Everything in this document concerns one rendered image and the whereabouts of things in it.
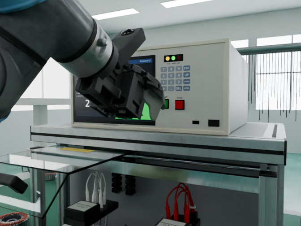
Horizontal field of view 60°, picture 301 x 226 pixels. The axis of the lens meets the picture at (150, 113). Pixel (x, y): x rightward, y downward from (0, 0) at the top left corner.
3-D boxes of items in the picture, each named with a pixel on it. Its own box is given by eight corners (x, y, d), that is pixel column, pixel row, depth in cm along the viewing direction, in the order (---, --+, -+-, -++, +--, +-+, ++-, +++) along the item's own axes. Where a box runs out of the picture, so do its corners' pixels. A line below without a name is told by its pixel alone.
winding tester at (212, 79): (228, 136, 55) (229, 37, 54) (70, 127, 74) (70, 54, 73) (248, 122, 90) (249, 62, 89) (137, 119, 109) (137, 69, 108)
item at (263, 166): (269, 177, 56) (269, 163, 55) (55, 152, 83) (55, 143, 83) (269, 176, 57) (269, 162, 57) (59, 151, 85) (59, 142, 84)
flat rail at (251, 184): (267, 195, 49) (268, 179, 49) (36, 161, 76) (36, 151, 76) (268, 193, 50) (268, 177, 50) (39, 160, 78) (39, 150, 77)
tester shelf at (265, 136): (286, 165, 48) (286, 141, 48) (30, 141, 78) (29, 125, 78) (283, 136, 87) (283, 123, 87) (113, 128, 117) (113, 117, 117)
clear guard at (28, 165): (41, 219, 40) (41, 181, 40) (-46, 194, 51) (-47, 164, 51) (142, 170, 69) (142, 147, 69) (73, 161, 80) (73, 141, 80)
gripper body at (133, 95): (107, 119, 48) (62, 89, 38) (118, 78, 51) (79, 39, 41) (144, 121, 44) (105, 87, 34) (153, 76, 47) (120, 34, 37)
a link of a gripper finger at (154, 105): (158, 129, 53) (130, 111, 47) (163, 103, 55) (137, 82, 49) (171, 129, 51) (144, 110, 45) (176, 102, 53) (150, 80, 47)
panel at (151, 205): (277, 275, 63) (280, 151, 62) (70, 219, 92) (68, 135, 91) (277, 272, 64) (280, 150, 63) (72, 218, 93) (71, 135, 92)
